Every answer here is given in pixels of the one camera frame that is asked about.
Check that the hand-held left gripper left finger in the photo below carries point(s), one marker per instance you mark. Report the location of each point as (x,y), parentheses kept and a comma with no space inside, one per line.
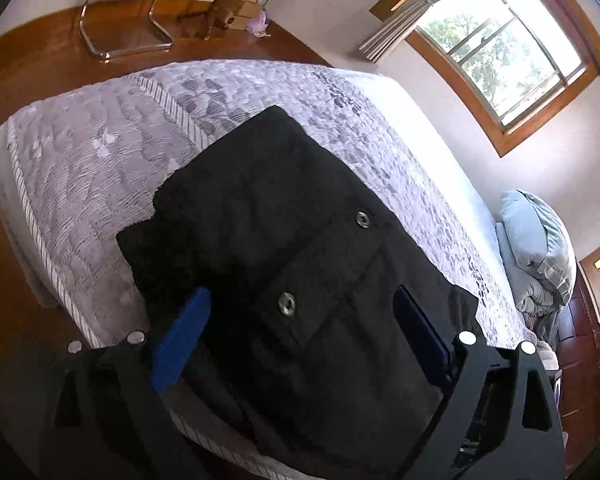
(180,345)

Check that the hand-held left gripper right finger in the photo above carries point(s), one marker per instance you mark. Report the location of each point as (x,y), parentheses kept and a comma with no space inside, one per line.
(420,332)

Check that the black quilted pants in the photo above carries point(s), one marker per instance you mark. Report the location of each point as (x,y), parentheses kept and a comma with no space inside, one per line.
(280,210)

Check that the white fleece blanket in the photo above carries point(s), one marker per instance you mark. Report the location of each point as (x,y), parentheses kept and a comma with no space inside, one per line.
(545,352)

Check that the dark wooden headboard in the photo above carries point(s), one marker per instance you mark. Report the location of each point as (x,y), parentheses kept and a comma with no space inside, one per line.
(580,375)

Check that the bed with white sheet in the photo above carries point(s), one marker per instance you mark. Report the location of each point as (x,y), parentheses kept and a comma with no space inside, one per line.
(430,125)

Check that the large wooden framed window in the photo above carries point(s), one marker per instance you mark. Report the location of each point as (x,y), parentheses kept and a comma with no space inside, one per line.
(500,45)

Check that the white pleated curtain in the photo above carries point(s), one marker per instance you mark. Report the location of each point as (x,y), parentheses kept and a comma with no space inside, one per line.
(395,30)

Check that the purple plastic bag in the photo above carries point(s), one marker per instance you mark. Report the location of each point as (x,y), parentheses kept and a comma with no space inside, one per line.
(259,22)

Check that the cardboard box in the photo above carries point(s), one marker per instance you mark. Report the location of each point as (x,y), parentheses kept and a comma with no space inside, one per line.
(235,7)

